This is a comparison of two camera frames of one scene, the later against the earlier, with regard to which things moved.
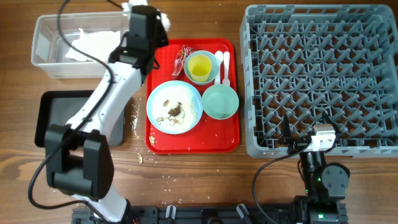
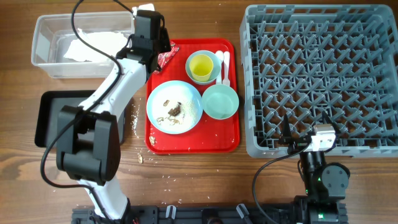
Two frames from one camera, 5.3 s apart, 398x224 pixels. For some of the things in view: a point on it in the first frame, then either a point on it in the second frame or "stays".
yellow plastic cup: (199, 66) stays
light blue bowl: (214, 70) stays
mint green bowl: (220, 101) stays
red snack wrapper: (180, 58) to (164, 57)
